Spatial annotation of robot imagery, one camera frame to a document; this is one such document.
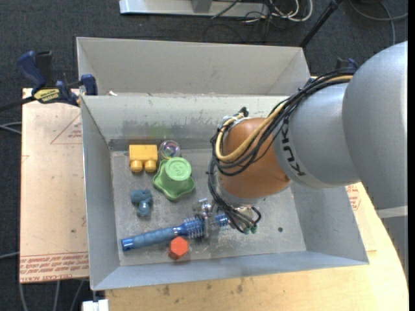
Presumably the yellow toy building block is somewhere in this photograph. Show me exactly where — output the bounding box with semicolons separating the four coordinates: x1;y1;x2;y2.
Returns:
128;144;159;174

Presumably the orange hexagonal block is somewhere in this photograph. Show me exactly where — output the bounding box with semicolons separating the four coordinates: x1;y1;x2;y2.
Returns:
167;236;189;261

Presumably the green plastic cup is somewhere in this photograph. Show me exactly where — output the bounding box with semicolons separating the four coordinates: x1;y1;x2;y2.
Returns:
152;156;196;202

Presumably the grey metal bin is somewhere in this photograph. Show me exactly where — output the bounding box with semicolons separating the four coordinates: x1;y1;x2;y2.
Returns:
76;36;370;292

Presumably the clear glass ball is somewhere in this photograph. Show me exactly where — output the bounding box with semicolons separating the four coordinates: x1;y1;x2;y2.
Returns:
158;140;181;160

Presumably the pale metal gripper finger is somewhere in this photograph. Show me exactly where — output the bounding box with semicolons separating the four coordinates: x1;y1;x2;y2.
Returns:
197;198;216;214
201;214;216;238

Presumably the brown cardboard board red print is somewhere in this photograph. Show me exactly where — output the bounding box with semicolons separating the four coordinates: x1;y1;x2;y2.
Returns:
19;87;379;284

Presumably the blue metal flashlight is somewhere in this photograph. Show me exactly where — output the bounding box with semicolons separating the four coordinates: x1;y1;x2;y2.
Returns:
121;213;231;253

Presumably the blue-grey toy animal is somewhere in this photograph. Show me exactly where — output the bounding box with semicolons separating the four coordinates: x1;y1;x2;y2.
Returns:
130;189;154;218

